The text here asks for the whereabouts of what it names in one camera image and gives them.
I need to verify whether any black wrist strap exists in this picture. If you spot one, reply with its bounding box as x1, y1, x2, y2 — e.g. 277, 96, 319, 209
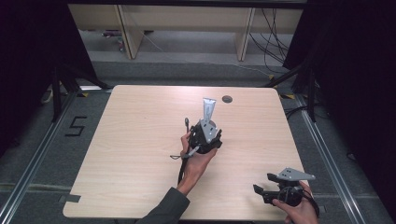
303, 188, 321, 218

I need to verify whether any metal floor rail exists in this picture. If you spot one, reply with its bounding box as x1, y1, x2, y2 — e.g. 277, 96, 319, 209
293, 92, 370, 224
0, 91, 78, 224

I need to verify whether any black metal stand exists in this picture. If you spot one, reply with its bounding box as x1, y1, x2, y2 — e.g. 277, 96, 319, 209
264, 63, 318, 123
50, 63, 111, 123

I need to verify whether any white toothpaste tube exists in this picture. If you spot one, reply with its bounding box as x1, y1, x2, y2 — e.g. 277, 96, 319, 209
202, 97, 217, 123

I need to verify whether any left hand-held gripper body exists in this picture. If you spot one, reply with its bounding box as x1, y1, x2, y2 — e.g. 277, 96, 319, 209
189, 119, 224, 155

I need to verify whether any person's left hand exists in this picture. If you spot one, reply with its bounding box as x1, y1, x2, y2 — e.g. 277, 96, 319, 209
177, 131, 219, 196

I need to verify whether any light wooden desk frame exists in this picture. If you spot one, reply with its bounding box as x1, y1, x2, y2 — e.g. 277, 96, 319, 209
67, 3, 304, 63

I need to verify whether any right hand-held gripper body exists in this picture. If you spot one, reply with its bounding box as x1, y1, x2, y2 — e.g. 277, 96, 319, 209
262, 167, 317, 208

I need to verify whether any black cable with grey plug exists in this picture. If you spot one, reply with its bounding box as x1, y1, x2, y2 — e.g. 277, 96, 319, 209
177, 117, 191, 185

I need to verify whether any black curtain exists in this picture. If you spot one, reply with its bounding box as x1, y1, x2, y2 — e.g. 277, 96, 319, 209
0, 0, 98, 157
282, 0, 396, 216

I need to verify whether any person's right hand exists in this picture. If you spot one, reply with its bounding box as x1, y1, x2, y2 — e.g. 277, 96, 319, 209
272, 180, 320, 224

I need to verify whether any bundle of black cables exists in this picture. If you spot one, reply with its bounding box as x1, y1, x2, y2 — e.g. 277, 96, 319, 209
248, 8, 292, 75

